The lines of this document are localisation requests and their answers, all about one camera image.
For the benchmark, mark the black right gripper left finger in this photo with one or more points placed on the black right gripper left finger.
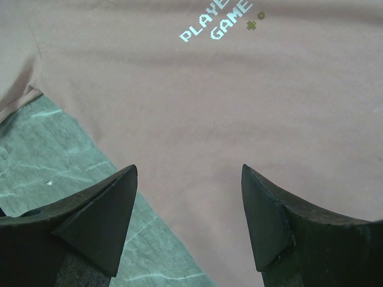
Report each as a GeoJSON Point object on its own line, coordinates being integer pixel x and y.
{"type": "Point", "coordinates": [76, 241]}

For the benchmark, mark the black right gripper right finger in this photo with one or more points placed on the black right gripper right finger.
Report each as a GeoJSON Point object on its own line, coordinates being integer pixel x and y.
{"type": "Point", "coordinates": [297, 243]}

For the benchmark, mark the pink printed t-shirt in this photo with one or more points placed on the pink printed t-shirt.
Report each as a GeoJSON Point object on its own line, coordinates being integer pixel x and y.
{"type": "Point", "coordinates": [189, 91]}

